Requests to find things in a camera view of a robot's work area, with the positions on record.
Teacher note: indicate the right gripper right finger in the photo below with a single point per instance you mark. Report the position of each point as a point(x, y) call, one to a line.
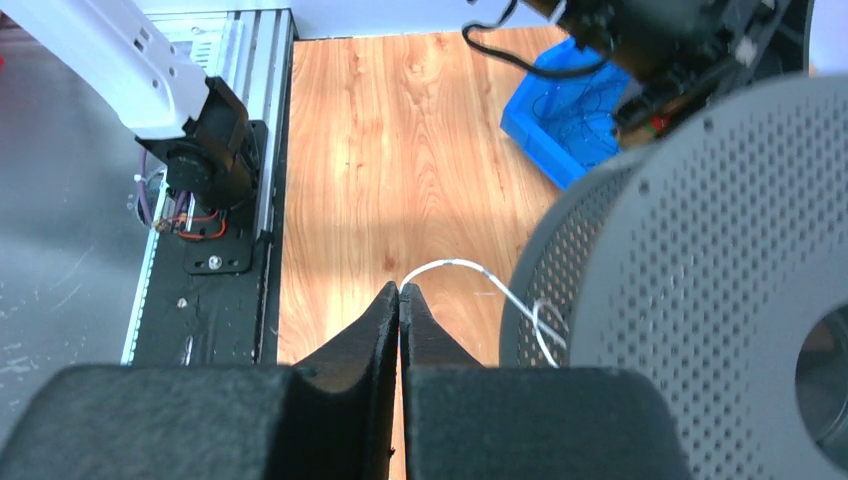
point(464, 420)

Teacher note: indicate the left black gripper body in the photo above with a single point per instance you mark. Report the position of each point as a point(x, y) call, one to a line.
point(683, 55)

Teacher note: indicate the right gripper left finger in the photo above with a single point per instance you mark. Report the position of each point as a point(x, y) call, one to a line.
point(328, 416)

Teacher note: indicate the black cable spool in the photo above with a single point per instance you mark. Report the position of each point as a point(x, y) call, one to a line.
point(714, 263)

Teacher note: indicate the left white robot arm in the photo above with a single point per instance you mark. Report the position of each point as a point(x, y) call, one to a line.
point(191, 121)

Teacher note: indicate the blue plastic bin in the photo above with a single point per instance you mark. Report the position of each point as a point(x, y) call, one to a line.
point(565, 127)

